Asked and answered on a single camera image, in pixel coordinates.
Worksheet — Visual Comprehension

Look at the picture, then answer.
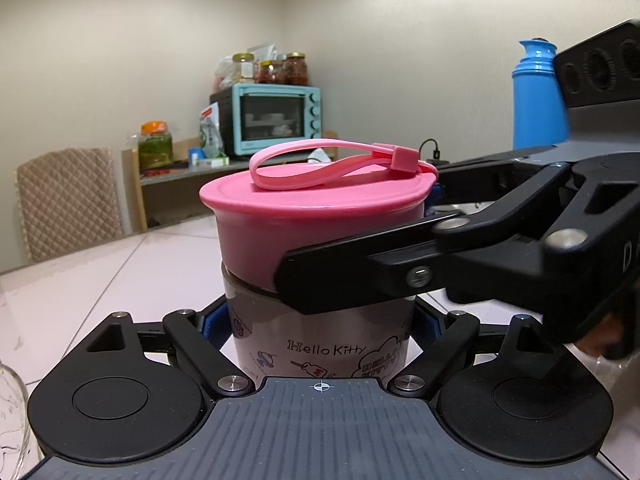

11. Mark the Hello Kitty steel bottle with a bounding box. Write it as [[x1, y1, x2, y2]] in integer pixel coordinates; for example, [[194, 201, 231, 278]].
[[221, 268, 414, 385]]

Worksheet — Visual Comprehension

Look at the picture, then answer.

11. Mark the pink bottle cap with strap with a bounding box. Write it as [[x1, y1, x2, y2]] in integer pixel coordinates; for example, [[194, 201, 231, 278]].
[[200, 139, 438, 290]]

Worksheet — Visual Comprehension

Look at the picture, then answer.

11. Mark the right hand in black sleeve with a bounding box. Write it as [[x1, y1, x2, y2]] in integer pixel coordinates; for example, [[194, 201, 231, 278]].
[[575, 313, 624, 358]]

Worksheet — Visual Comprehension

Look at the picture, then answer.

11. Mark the blue thermos jug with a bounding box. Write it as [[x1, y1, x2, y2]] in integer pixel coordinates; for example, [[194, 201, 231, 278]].
[[512, 38, 570, 150]]

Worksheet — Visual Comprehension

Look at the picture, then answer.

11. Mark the wooden side shelf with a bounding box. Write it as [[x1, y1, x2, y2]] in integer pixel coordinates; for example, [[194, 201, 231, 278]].
[[121, 130, 341, 234]]

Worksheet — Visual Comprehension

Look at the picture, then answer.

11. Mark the beige quilted chair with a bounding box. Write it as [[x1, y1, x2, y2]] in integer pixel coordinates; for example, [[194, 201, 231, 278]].
[[14, 148, 124, 263]]

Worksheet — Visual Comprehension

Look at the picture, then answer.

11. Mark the green jar orange lid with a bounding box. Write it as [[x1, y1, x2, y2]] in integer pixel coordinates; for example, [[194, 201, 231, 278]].
[[138, 120, 174, 171]]

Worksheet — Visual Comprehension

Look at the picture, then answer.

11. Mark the snack bag white green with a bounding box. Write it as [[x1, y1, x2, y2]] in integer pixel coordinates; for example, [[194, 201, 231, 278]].
[[200, 103, 224, 158]]

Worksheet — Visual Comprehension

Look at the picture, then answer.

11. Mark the red preserve jar right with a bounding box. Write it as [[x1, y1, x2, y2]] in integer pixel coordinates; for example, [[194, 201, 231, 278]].
[[283, 52, 309, 86]]

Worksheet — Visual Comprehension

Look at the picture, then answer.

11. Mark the red preserve jar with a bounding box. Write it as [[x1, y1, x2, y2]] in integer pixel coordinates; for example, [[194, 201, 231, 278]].
[[283, 52, 309, 86], [256, 60, 285, 84]]

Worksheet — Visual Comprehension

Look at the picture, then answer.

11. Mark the teal toaster oven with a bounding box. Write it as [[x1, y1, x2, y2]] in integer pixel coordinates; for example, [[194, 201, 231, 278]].
[[209, 84, 322, 158]]

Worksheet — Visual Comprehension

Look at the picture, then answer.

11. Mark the clear glass cup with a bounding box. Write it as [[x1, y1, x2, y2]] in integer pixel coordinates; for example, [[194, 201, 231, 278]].
[[0, 364, 42, 480]]

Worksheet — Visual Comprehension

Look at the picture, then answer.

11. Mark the red preserve jar left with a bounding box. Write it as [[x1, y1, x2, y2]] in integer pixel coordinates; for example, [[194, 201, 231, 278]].
[[256, 60, 285, 84]]

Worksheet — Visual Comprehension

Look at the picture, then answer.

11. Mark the glass jar gold lid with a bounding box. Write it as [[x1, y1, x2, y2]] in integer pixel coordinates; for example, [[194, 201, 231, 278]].
[[231, 52, 255, 84]]

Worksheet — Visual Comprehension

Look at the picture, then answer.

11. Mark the black charger with cable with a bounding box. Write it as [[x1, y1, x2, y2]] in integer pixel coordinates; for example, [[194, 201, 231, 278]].
[[419, 138, 449, 167]]

